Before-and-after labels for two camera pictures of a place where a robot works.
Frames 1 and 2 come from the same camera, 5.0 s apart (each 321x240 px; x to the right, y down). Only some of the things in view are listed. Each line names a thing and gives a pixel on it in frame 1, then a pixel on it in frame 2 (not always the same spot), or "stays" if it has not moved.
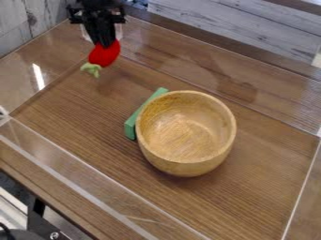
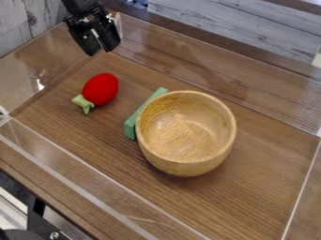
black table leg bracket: x=38 y=223 stays
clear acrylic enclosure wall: x=138 y=214 stays
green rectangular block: x=130 y=122 stays
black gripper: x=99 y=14 -> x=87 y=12
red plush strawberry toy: x=102 y=56 -> x=99 y=91
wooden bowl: x=186 y=131 stays
